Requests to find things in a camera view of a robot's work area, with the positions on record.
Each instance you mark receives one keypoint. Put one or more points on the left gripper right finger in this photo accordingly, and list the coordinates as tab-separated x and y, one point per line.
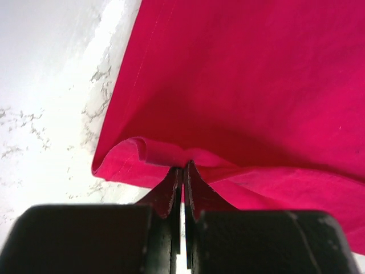
199	197

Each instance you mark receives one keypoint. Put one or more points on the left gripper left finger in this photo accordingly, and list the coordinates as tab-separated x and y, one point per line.
163	228

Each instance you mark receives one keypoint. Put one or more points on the pink red t shirt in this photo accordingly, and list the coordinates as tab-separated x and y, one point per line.
266	97

